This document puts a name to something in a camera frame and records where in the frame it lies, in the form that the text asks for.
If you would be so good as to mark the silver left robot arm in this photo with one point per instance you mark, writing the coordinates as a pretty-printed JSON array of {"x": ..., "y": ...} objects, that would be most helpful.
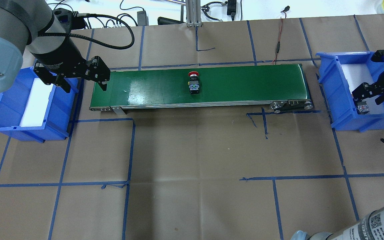
[{"x": 32, "y": 25}]

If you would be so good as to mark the yellow push button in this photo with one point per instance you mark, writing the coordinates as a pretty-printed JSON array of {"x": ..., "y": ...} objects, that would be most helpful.
[{"x": 362, "y": 108}]

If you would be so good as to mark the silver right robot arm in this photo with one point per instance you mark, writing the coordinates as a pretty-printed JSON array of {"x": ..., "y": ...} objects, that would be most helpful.
[{"x": 370, "y": 227}]

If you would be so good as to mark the black power adapter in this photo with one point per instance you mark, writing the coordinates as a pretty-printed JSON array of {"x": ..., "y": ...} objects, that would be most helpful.
[{"x": 142, "y": 18}]

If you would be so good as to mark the white foam pad source bin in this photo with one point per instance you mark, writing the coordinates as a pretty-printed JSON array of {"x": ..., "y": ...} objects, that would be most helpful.
[{"x": 36, "y": 105}]

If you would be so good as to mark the blue empty destination bin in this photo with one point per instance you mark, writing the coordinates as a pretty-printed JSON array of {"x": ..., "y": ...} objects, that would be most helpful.
[{"x": 353, "y": 85}]

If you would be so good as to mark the aluminium frame post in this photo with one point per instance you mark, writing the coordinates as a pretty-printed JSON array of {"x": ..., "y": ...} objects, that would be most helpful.
[{"x": 193, "y": 13}]

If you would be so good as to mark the green conveyor belt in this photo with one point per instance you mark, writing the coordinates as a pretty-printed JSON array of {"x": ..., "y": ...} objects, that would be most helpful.
[{"x": 282, "y": 86}]

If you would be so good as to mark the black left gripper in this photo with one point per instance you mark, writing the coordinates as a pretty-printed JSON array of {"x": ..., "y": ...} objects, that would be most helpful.
[{"x": 61, "y": 50}]

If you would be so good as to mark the red push button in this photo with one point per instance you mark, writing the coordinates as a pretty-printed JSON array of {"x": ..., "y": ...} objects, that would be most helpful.
[{"x": 194, "y": 83}]

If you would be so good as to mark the blue bin with buttons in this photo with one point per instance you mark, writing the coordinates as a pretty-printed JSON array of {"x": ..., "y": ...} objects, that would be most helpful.
[{"x": 57, "y": 117}]

